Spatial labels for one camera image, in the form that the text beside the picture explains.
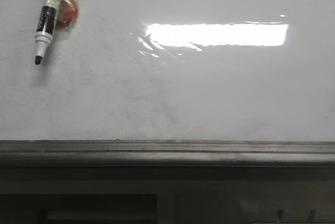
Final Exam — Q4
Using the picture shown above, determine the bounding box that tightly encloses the black and white whiteboard marker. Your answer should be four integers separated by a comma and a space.
35, 0, 61, 65

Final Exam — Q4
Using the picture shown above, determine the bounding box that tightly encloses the white whiteboard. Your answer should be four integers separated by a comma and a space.
1, 0, 334, 141

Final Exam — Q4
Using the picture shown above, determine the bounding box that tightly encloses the red magnet taped to marker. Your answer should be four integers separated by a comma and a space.
57, 0, 80, 31

